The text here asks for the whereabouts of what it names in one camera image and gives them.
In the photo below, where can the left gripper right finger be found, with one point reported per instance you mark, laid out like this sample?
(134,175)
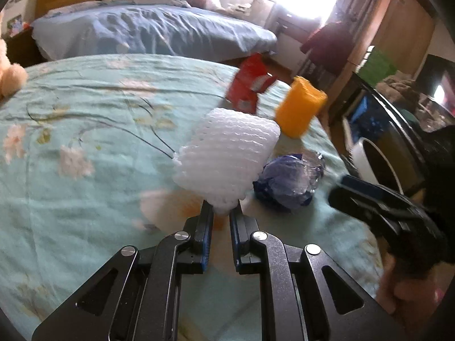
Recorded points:
(305,294)

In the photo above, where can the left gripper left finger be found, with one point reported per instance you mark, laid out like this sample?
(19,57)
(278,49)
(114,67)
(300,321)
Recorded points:
(136,294)

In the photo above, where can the blue plastic wrapper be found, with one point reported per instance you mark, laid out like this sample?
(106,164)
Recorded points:
(288,182)

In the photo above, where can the white foam net sleeve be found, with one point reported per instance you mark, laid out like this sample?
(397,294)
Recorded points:
(225,155)

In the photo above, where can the orange foam net sleeve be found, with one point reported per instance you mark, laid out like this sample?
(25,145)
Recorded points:
(301,104)

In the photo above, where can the red snack wrapper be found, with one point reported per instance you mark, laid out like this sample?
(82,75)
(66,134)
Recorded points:
(251,80)

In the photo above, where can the white round trash bin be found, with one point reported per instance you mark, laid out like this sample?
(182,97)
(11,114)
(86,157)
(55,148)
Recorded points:
(394,168)

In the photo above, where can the right hand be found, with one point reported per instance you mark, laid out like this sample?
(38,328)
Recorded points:
(398,290)

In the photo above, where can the black glossy cabinet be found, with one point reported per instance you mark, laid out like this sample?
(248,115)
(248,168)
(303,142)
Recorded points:
(361,111)

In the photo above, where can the brown folded blanket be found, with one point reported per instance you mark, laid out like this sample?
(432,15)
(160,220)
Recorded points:
(400,91)

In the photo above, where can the black television screen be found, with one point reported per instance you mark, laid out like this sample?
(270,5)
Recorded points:
(436,79)

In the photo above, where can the green stacked boxes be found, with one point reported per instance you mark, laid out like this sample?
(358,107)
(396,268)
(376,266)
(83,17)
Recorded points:
(374,67)

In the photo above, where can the dark red hanging jacket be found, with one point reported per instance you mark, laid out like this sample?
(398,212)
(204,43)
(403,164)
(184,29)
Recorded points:
(330,46)

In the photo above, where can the white teddy bear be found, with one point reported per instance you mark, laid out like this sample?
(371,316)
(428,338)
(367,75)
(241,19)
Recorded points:
(13,76)

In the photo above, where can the blue covered bed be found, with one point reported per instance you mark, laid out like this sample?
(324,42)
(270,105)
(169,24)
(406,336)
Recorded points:
(101,29)

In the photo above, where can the dark wooden nightstand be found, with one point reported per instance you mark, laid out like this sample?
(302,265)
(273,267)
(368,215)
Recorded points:
(22,49)

